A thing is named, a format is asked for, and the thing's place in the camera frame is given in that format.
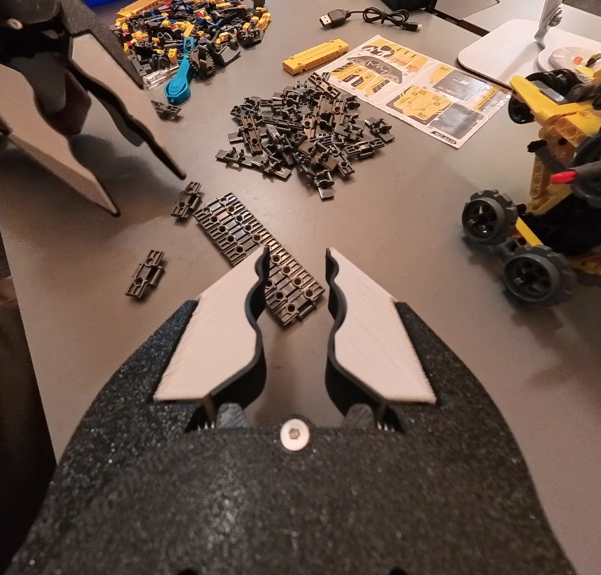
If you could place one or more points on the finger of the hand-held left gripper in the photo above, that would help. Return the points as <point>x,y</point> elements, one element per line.
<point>33,129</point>
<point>84,51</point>

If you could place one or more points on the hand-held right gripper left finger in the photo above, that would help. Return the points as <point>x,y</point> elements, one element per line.
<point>211,349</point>

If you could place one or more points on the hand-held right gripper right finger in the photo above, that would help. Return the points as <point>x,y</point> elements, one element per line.
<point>380,349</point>

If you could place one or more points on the single grey track link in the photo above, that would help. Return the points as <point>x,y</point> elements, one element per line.
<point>187,200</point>
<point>145,274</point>
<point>166,110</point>

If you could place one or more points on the assembled grey track strip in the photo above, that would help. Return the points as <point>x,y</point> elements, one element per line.
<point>230,227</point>

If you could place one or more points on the pile of grey track links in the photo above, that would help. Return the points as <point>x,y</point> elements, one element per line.
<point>305,133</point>

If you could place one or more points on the clear plastic brick piece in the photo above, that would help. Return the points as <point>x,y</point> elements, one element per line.
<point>157,79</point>

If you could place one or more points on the blue plastic separator tool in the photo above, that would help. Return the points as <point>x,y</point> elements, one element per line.
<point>177,86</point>

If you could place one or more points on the pile of mixed brick parts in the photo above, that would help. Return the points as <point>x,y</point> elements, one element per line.
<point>197,21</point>

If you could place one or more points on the yellow brick panel piece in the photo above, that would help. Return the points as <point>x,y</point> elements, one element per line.
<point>314,58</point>

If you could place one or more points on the yellow grey sticker sheet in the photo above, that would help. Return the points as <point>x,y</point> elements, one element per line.
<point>422,91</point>

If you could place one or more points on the yellow black brick vehicle model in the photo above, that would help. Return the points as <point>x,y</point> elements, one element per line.
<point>563,124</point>

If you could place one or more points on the white lamp base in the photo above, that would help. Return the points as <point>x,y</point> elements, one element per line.
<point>497,49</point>

